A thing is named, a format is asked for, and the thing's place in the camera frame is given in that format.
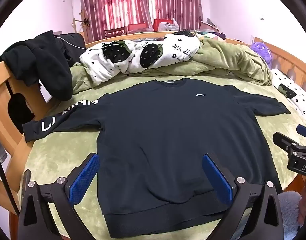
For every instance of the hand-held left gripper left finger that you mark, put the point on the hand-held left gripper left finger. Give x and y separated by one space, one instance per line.
86 177

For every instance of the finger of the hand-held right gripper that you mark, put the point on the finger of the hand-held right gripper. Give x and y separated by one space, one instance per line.
305 132
284 140

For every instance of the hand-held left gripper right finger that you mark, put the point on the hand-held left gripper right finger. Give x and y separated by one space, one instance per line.
216 177

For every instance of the black sweatshirt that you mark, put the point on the black sweatshirt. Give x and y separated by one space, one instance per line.
155 130

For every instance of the green fleece bed sheet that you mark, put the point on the green fleece bed sheet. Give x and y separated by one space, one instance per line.
55 155

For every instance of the white printed pillow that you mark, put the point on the white printed pillow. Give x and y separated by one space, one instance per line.
292 90

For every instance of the light blue fluffy rug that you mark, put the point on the light blue fluffy rug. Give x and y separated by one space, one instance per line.
290 212

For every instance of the wooden bed headboard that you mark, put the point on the wooden bed headboard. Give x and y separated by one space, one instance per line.
287 62

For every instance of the purple plush toy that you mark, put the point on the purple plush toy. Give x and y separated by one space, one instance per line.
261 53

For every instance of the wooden bed footboard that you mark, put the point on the wooden bed footboard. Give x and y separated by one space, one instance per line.
3 115

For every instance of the green fleece blanket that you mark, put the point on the green fleece blanket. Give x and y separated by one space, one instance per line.
217 57

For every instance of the white strawberry print blanket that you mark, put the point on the white strawberry print blanket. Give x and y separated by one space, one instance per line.
105 65

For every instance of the black jacket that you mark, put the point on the black jacket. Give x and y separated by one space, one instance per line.
48 62

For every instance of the colourful cloth pile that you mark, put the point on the colourful cloth pile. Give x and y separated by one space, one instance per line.
210 33

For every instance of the red chair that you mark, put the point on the red chair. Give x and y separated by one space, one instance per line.
137 28
114 32
158 23

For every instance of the wooden coat rack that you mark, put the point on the wooden coat rack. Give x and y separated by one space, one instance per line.
81 27

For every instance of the white plastic bag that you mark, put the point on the white plastic bag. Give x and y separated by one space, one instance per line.
169 25

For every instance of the red striped curtain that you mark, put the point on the red striped curtain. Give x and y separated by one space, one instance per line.
143 2

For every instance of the wooden bed side rail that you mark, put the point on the wooden bed side rail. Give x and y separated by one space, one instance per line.
143 35

